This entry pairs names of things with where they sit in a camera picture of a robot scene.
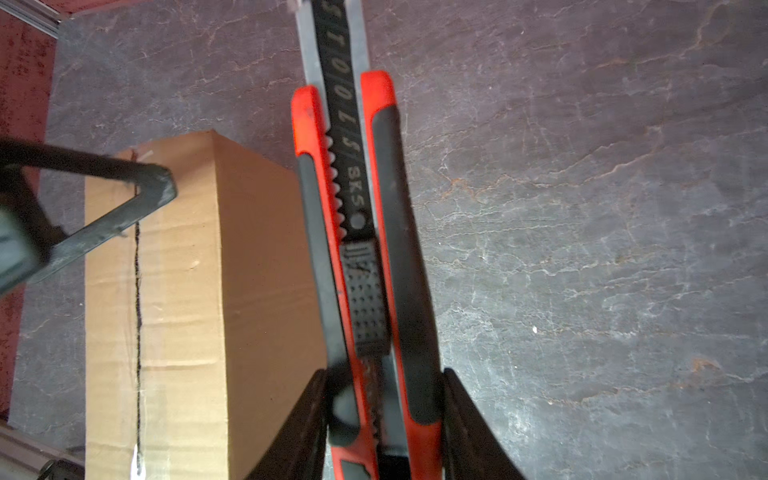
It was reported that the aluminium left corner post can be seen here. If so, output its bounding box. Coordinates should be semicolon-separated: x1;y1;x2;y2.
0;0;61;39

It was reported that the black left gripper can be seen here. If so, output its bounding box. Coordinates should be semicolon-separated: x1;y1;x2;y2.
1;139;177;296

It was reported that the red handled box cutter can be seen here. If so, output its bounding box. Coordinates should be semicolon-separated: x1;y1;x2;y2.
291;1;443;479

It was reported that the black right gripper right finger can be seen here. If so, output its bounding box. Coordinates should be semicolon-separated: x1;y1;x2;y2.
442;368;525;480

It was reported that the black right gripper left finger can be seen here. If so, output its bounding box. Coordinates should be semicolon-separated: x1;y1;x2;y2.
246;369;327;480

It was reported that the brown cardboard express box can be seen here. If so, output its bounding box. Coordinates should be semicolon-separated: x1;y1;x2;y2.
85;131;326;479

